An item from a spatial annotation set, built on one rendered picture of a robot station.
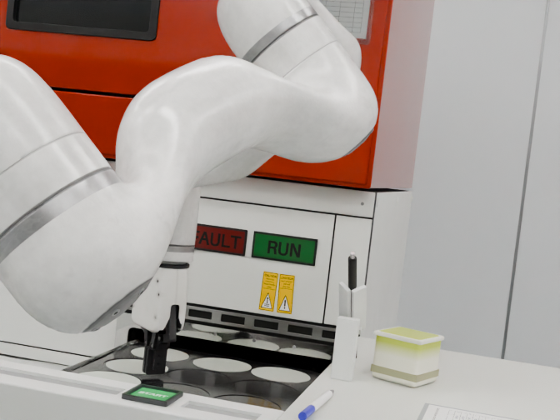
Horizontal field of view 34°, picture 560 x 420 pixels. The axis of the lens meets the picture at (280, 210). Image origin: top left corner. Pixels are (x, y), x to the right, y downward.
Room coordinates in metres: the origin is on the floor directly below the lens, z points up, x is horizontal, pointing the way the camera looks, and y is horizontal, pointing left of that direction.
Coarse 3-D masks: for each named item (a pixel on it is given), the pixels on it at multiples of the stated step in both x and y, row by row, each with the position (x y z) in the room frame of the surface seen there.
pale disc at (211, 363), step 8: (200, 360) 1.53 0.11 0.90; (208, 360) 1.54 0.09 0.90; (216, 360) 1.54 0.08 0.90; (224, 360) 1.55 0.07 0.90; (232, 360) 1.56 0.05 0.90; (208, 368) 1.47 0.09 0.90; (216, 368) 1.48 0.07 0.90; (224, 368) 1.48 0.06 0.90; (232, 368) 1.49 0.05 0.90; (240, 368) 1.50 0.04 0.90; (248, 368) 1.50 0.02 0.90
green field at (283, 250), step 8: (256, 240) 1.62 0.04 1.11; (264, 240) 1.61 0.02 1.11; (272, 240) 1.61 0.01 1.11; (280, 240) 1.61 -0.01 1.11; (288, 240) 1.60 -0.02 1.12; (296, 240) 1.60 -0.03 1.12; (304, 240) 1.60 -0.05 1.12; (256, 248) 1.62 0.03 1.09; (264, 248) 1.61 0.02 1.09; (272, 248) 1.61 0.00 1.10; (280, 248) 1.61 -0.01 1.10; (288, 248) 1.60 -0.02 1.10; (296, 248) 1.60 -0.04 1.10; (304, 248) 1.60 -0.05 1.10; (312, 248) 1.59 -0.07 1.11; (264, 256) 1.61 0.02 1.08; (272, 256) 1.61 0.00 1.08; (280, 256) 1.61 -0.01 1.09; (288, 256) 1.60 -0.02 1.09; (296, 256) 1.60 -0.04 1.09; (304, 256) 1.60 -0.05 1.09; (312, 256) 1.59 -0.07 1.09
